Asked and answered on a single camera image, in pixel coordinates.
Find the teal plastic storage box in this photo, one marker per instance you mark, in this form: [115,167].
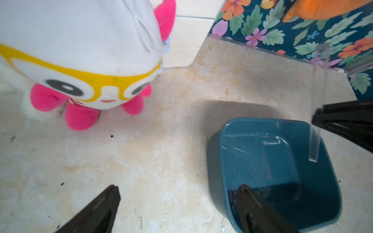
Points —
[271,156]

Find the pink white plush doll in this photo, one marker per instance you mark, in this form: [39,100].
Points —
[87,55]

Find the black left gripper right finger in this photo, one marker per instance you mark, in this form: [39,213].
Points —
[257,216]

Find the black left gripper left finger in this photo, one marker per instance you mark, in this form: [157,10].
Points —
[98,216]

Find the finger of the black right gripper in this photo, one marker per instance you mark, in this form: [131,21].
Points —
[350,120]

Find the orange shark plush toy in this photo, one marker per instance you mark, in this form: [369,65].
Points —
[322,9]

